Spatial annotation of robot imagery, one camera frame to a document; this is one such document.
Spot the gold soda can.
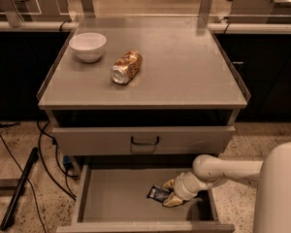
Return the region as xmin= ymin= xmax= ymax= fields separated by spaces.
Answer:
xmin=111 ymin=50 xmax=143 ymax=85

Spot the left metal barrier post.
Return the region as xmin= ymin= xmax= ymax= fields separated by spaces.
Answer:
xmin=0 ymin=0 xmax=23 ymax=27

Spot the dark blue snack bar wrapper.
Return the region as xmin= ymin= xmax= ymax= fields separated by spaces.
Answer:
xmin=146 ymin=184 xmax=171 ymax=203

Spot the thin black floor cable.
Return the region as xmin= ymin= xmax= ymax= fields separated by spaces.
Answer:
xmin=0 ymin=121 xmax=48 ymax=233

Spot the grey metal drawer cabinet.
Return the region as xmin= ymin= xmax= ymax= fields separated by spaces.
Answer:
xmin=36 ymin=16 xmax=251 ymax=233

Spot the open grey middle drawer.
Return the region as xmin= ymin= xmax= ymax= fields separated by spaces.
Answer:
xmin=56 ymin=155 xmax=235 ymax=233

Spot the white ceramic bowl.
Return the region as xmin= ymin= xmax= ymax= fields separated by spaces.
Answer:
xmin=69 ymin=32 xmax=107 ymax=63

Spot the closed grey top drawer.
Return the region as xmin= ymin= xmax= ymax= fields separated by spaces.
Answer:
xmin=52 ymin=126 xmax=235 ymax=155

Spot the white horizontal rail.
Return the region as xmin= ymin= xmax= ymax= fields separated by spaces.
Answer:
xmin=0 ymin=20 xmax=291 ymax=35

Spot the black bar on floor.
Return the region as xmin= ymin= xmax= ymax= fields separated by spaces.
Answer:
xmin=0 ymin=148 xmax=38 ymax=231

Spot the dark metal drawer handle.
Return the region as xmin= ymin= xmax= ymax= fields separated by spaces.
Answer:
xmin=130 ymin=136 xmax=160 ymax=147

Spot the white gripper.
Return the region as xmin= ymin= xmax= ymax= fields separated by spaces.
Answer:
xmin=163 ymin=171 xmax=208 ymax=208

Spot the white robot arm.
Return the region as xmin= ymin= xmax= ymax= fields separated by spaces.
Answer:
xmin=163 ymin=142 xmax=291 ymax=233

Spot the right metal barrier post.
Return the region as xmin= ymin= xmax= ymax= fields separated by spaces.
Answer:
xmin=198 ymin=0 xmax=212 ymax=25

